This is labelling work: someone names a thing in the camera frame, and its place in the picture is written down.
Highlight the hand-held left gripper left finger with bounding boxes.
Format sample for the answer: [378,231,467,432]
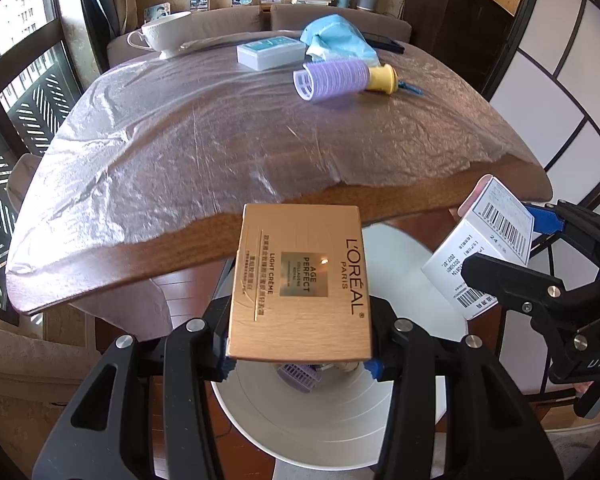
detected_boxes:
[32,296,236,480]

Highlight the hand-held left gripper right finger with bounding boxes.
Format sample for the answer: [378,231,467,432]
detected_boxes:
[365,297,563,480]

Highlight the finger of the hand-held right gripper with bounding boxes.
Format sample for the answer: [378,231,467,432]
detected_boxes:
[464,252,600,361]
[525,200,600,273]

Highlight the white barcode carton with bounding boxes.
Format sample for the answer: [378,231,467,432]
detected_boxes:
[421,175,536,321]

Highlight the gold cardboard box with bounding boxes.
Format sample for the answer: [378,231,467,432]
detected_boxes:
[226,203,373,363]

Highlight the white trash bin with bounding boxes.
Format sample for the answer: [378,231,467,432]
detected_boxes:
[210,222,471,467]

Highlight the purple hair roller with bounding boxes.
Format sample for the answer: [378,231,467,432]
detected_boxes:
[278,362,323,393]
[293,58,371,103]

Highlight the white panel sliding door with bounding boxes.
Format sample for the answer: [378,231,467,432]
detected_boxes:
[480,0,600,396]

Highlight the dark wooden cabinet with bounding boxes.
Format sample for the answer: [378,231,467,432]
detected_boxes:
[401,0,523,86]

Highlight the grey chair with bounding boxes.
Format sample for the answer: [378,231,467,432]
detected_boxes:
[6,152,43,211]

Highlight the light blue plastic bag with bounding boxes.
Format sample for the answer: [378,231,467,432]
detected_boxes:
[300,14,381,67]

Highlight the translucent plastic case teal label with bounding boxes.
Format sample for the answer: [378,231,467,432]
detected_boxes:
[237,36,307,72]

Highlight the white embossed porcelain cup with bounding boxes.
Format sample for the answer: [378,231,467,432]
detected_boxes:
[127,11,193,60]

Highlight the dark framed window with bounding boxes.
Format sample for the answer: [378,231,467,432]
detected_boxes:
[0,0,88,316]

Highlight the dark curtain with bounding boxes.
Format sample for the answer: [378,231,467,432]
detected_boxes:
[77,0,113,56]

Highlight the yellow object with blue string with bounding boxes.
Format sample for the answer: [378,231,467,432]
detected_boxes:
[364,63,423,97]

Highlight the landscape baby photo frame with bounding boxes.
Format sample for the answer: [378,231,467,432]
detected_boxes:
[144,2,172,23]

